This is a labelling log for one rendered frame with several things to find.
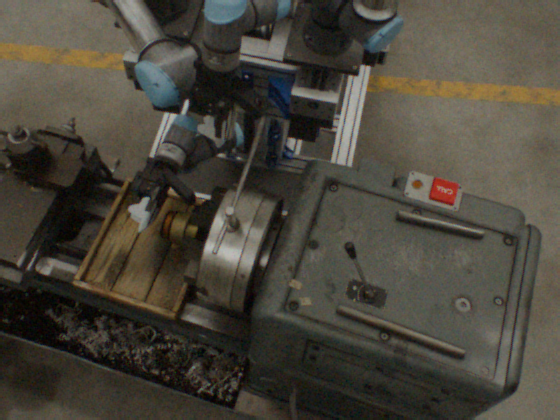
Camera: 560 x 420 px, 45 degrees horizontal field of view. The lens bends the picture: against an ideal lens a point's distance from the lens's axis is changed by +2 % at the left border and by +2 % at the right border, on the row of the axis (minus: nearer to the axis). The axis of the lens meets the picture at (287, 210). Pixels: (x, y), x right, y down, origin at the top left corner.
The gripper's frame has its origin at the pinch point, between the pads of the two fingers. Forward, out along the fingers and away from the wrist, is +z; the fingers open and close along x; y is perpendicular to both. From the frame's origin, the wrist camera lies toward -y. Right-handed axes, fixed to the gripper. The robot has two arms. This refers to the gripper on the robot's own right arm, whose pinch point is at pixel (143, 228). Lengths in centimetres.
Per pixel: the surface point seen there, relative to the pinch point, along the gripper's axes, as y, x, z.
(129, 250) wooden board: 7.2, -19.1, 0.0
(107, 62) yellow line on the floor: 88, -108, -121
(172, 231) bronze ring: -8.1, 3.3, -0.3
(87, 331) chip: 18, -51, 18
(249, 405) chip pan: -37, -54, 23
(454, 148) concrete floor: -86, -108, -131
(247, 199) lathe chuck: -25.0, 14.8, -9.6
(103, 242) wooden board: 15.1, -19.1, 0.2
